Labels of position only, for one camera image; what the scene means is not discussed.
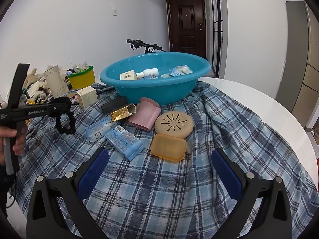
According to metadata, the blue tissue pack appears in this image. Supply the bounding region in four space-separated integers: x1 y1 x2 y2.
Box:
85 117 118 142

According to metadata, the dark brown door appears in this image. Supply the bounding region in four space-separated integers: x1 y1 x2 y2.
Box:
166 0 206 58

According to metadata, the black rectangular case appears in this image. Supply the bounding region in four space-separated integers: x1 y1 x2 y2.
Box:
101 96 128 114

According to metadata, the blue plaid cloth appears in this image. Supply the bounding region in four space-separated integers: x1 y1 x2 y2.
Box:
16 82 318 238

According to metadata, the black electric bicycle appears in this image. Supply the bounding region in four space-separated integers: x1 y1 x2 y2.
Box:
127 39 164 54

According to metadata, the wall light switch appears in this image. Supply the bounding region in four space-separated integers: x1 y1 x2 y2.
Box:
112 6 118 16

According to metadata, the pink plastic cup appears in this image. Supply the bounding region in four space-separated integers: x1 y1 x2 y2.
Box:
128 97 161 131

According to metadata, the plush toy pile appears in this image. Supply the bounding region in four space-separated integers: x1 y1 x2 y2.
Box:
22 68 50 104

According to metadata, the light blue Raison box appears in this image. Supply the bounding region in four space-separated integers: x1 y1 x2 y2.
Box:
168 65 193 77

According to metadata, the yellow bin green rim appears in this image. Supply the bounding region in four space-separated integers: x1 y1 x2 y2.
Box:
68 66 95 90

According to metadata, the beige round vented lid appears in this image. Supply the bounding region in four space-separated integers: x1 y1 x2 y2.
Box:
155 111 194 139

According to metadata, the white small bottle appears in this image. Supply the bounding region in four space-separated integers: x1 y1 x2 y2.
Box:
136 68 159 79

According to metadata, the gold foil pack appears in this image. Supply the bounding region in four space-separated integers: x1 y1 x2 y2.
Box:
111 104 136 121

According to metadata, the grey beige refrigerator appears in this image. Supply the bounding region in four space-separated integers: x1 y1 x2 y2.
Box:
276 1 318 127

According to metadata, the cream box with barcode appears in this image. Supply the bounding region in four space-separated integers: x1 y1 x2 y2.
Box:
120 70 137 80

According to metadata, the black framed glass door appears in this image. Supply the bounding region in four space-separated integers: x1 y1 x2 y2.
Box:
211 0 223 78

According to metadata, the white paper roll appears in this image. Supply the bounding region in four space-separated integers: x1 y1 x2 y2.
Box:
44 65 69 99

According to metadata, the black hair scrunchie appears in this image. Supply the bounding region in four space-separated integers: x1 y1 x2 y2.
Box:
49 97 76 135

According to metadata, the light blue tube box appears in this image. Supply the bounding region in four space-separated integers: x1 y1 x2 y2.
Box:
105 125 144 161

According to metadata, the person's left hand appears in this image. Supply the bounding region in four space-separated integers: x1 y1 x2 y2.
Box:
0 125 28 166

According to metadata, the orange soap box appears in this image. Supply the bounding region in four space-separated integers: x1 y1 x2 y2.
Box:
150 134 187 162

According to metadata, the blue plastic basin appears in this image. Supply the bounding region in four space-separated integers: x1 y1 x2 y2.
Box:
99 51 212 106

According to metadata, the cream cube box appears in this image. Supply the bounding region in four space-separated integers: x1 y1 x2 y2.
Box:
77 86 98 110

